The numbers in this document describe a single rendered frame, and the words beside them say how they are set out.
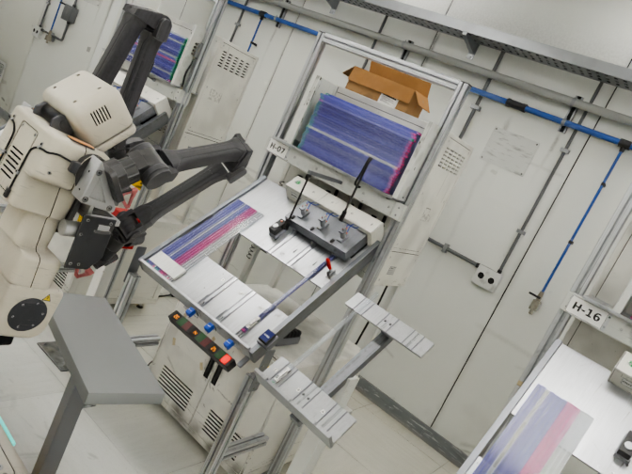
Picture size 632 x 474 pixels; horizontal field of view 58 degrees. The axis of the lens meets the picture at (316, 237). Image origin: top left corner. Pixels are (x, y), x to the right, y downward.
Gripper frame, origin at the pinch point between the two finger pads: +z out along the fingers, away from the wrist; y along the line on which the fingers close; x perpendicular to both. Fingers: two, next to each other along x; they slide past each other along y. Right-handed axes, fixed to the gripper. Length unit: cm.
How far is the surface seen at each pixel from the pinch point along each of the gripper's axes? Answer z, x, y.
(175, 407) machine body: 61, -62, 48
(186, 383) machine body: 49, -56, 51
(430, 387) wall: 20, -169, 179
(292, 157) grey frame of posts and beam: -43, -10, 96
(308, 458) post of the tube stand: -12, -96, 8
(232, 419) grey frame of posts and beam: 5, -71, 10
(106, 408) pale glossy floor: 79, -42, 35
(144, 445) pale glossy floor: 66, -63, 27
